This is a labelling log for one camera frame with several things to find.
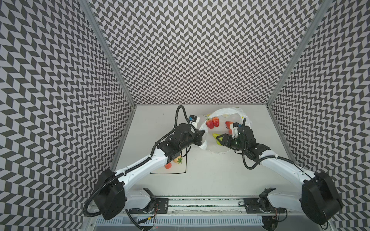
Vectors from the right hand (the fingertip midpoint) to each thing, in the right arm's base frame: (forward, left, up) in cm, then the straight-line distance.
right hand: (218, 143), depth 83 cm
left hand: (+1, +9, +10) cm, 13 cm away
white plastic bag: (+9, -8, +14) cm, 19 cm away
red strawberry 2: (+23, -2, -9) cm, 25 cm away
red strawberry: (+21, +3, -9) cm, 23 cm away
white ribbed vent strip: (-36, +20, -12) cm, 43 cm away
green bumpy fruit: (+4, +1, +3) cm, 5 cm away
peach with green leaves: (-7, +24, -7) cm, 26 cm away
